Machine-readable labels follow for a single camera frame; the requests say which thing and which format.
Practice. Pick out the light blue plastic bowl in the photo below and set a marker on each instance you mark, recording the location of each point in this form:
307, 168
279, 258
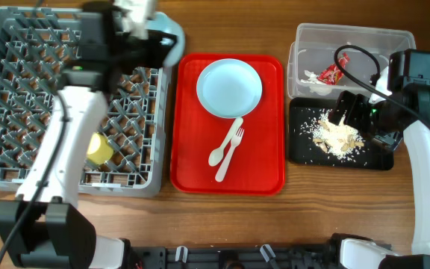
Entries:
169, 37

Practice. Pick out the light blue round plate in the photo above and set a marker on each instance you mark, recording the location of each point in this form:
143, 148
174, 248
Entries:
229, 88

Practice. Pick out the rice and food scraps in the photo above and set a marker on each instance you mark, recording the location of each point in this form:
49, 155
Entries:
336, 142

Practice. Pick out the white paper napkin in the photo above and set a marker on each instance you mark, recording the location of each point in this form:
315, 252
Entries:
315, 85

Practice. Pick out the yellow plastic cup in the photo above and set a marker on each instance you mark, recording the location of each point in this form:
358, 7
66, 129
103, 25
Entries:
99, 151

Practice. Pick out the red plastic serving tray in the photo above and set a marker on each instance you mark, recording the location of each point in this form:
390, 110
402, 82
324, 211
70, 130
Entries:
258, 164

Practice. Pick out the red snack wrapper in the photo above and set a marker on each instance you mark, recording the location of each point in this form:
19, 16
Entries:
332, 74

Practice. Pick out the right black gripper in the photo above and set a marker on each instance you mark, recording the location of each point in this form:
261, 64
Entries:
357, 103

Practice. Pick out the white plastic spoon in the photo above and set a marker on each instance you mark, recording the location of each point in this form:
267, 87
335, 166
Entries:
217, 154

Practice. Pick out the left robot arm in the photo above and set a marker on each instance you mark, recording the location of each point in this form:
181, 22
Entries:
42, 226

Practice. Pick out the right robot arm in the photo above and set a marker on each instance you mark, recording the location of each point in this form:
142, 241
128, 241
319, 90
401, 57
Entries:
404, 109

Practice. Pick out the grey plastic dishwasher rack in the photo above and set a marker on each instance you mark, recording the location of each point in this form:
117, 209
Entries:
34, 45

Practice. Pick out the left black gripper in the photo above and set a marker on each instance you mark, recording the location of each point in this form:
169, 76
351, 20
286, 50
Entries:
160, 49

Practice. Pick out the white plastic fork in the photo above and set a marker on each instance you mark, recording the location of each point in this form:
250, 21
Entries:
235, 142

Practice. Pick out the clear plastic waste bin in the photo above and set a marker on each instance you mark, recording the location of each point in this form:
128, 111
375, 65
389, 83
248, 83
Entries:
314, 48

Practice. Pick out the black rectangular tray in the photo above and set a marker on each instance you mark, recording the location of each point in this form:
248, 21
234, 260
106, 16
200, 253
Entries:
304, 114

